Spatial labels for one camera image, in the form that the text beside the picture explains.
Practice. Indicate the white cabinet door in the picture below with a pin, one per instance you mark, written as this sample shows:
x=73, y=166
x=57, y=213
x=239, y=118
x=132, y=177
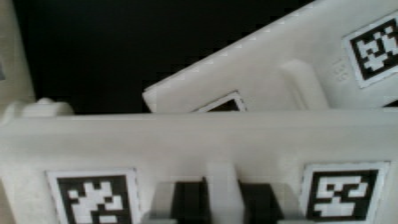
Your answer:
x=91, y=166
x=315, y=63

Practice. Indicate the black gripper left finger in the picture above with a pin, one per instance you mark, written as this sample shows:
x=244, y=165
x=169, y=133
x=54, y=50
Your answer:
x=191, y=203

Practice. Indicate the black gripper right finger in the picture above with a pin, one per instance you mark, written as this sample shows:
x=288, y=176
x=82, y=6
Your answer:
x=262, y=209

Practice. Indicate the white cabinet body box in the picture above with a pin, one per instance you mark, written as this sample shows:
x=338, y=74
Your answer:
x=17, y=89

